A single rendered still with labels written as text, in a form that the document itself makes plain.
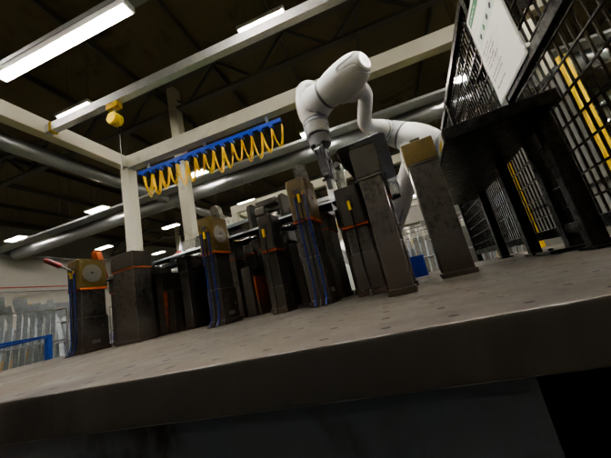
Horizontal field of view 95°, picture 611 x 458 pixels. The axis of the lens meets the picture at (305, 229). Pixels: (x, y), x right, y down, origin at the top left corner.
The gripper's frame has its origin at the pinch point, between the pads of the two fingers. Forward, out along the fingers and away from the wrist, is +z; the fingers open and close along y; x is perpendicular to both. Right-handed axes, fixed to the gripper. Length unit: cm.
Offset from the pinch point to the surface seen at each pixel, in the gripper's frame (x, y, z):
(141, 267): 76, -12, 8
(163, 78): 175, 111, -224
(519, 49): -54, -14, -13
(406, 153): -24.5, -12.0, 1.1
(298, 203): 5.4, -20.0, 7.1
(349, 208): -7.4, -19.4, 12.7
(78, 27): 179, 32, -218
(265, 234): 19.5, -15.5, 11.6
